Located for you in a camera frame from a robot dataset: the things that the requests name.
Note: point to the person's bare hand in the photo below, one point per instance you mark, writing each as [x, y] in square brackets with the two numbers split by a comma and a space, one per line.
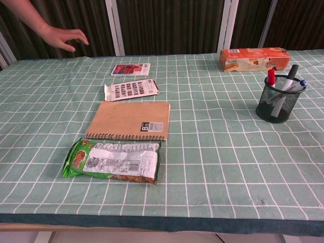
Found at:
[59, 38]

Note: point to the blue capped whiteboard marker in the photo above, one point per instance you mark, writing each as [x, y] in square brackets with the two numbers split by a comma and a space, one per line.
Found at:
[302, 82]

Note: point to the person's bare forearm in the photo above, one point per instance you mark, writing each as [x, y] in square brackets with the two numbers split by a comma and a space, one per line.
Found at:
[25, 12]

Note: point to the red capped marker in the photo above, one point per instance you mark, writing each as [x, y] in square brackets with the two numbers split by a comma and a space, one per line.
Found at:
[271, 76]

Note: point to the black mesh pen holder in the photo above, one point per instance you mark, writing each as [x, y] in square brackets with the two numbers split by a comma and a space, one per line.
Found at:
[263, 108]

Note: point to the black capped marker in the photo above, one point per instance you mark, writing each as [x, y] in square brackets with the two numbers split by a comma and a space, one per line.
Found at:
[293, 72]

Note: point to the red and white card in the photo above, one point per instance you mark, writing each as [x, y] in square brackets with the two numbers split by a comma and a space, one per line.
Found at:
[129, 69]

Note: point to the opened card packet with pictures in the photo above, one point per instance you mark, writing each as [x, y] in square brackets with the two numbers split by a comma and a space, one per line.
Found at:
[131, 89]

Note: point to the brown spiral notebook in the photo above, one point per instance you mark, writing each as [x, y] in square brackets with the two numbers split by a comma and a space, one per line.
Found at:
[124, 119]

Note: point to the green snack bag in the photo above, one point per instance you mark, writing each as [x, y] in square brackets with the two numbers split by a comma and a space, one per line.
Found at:
[114, 162]

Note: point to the orange cardboard box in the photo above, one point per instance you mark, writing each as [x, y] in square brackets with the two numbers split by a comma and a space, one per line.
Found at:
[253, 59]

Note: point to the green checked tablecloth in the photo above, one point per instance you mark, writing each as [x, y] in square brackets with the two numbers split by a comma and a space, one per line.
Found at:
[217, 157]

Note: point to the white frame post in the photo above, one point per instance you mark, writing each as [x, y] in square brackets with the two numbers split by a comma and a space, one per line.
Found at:
[6, 53]
[115, 27]
[227, 25]
[268, 22]

